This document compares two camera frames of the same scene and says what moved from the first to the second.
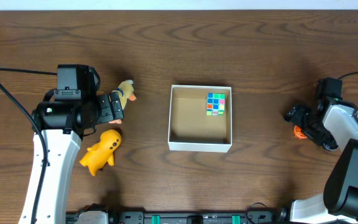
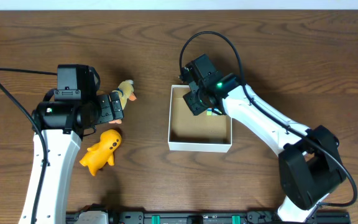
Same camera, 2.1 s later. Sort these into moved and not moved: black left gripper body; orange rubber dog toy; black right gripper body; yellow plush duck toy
Moved: black right gripper body
Not moved: yellow plush duck toy; black left gripper body; orange rubber dog toy
